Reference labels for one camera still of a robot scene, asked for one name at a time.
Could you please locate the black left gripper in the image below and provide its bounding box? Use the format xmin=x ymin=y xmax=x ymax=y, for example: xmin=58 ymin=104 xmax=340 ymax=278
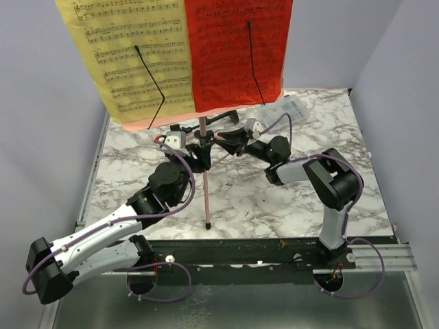
xmin=166 ymin=144 xmax=210 ymax=205

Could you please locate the black clip-on holder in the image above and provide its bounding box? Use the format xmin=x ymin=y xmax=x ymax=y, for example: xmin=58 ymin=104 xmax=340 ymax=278
xmin=179 ymin=110 xmax=239 ymax=134

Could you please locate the pink perforated music stand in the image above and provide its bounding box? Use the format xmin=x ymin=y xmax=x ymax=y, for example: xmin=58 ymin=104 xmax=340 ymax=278
xmin=121 ymin=0 xmax=294 ymax=230

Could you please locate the red paper sheet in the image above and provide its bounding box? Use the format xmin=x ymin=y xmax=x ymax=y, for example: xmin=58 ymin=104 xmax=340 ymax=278
xmin=185 ymin=0 xmax=293 ymax=112

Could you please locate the yellow sheet music page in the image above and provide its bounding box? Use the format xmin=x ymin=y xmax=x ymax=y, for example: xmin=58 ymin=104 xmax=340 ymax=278
xmin=56 ymin=0 xmax=195 ymax=125

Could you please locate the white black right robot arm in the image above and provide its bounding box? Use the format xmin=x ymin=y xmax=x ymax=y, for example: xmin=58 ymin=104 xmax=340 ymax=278
xmin=217 ymin=128 xmax=364 ymax=269

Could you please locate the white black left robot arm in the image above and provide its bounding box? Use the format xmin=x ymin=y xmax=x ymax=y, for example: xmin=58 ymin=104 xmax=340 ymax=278
xmin=22 ymin=142 xmax=211 ymax=304

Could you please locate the clear plastic compartment box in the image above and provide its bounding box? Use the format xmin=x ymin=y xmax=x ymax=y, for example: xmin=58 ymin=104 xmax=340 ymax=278
xmin=256 ymin=95 xmax=310 ymax=128

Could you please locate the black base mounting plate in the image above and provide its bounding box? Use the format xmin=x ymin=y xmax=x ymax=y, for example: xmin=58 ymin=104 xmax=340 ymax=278
xmin=112 ymin=238 xmax=401 ymax=285

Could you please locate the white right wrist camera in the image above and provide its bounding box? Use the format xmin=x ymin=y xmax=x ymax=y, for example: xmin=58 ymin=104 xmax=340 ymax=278
xmin=244 ymin=118 xmax=263 ymax=140

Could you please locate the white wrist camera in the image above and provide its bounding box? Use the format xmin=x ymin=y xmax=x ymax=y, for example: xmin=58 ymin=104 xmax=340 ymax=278
xmin=244 ymin=118 xmax=263 ymax=140
xmin=154 ymin=124 xmax=188 ymax=151

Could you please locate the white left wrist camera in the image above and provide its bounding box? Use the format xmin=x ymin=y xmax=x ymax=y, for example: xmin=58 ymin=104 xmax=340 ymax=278
xmin=154 ymin=124 xmax=188 ymax=151

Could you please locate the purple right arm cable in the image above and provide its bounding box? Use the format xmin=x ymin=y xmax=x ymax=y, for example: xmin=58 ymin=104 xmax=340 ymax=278
xmin=259 ymin=112 xmax=387 ymax=298

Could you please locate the aluminium frame rail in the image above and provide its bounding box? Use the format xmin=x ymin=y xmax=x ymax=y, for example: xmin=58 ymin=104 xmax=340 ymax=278
xmin=351 ymin=244 xmax=418 ymax=273

